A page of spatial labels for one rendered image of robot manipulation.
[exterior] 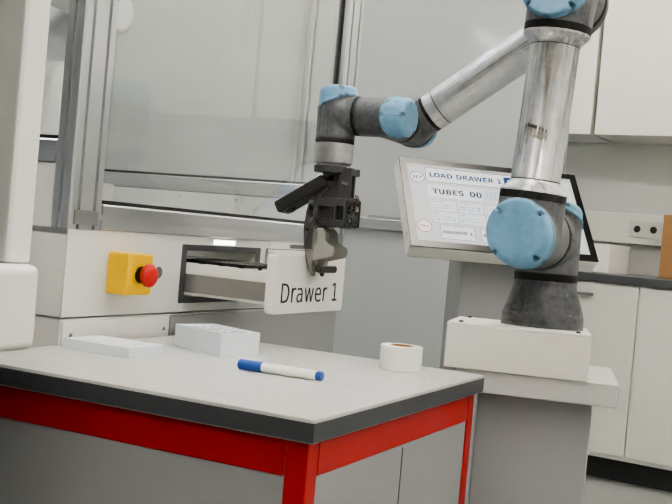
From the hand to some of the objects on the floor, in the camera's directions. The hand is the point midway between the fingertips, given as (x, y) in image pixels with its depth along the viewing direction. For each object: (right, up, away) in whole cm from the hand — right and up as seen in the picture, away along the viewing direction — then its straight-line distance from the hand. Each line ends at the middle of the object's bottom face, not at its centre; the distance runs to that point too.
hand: (314, 269), depth 202 cm
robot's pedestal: (+35, -94, -6) cm, 100 cm away
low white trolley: (-17, -90, -40) cm, 100 cm away
